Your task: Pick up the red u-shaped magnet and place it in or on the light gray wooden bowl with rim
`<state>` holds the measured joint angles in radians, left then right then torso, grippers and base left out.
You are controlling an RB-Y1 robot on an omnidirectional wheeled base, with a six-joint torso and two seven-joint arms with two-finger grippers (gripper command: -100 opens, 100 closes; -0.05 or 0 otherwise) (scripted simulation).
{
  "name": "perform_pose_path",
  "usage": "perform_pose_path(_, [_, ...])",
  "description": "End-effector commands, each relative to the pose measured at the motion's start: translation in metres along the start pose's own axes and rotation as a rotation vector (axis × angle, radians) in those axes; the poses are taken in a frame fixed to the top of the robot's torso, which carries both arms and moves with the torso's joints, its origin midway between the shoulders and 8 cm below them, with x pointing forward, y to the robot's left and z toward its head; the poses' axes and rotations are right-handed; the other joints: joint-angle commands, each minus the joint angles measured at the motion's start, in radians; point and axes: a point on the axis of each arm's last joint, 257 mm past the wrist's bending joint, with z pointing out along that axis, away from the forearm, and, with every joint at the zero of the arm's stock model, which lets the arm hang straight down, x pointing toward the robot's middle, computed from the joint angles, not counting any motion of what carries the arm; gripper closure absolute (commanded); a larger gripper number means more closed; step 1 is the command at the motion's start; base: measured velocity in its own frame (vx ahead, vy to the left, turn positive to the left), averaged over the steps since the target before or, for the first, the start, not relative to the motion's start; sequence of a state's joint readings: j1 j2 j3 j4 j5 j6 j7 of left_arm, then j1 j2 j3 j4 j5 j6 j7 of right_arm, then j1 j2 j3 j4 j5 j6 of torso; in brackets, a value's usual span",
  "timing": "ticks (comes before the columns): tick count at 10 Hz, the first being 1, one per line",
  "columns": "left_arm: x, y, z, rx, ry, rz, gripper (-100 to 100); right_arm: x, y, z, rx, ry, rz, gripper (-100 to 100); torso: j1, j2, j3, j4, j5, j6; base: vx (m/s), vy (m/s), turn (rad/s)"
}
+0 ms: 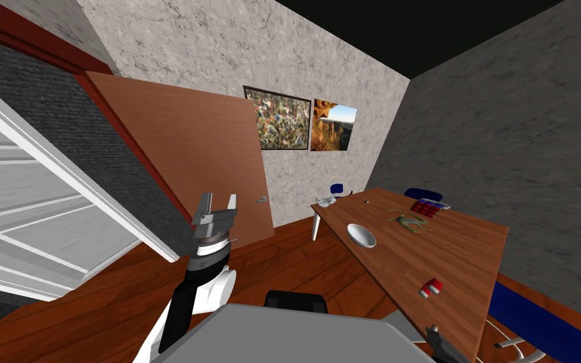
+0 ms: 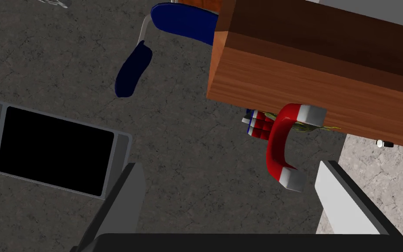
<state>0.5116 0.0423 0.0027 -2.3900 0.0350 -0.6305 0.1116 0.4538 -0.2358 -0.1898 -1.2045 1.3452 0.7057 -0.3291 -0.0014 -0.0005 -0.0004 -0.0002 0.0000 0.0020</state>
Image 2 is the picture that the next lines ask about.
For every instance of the red horseshoe magnet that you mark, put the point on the red horseshoe magnet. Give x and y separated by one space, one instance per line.
278 140

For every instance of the red white blue puzzle cube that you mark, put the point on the red white blue puzzle cube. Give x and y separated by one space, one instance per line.
259 126

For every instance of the blue chair with grey frame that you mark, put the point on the blue chair with grey frame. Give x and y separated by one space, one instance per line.
184 21

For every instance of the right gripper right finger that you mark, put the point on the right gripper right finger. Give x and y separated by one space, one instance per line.
341 206

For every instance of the brown wooden cabinet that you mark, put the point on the brown wooden cabinet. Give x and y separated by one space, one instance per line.
292 80

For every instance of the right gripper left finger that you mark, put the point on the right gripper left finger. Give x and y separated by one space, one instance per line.
124 203

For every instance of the black tablet with grey frame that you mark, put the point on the black tablet with grey frame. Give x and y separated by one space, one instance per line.
54 150

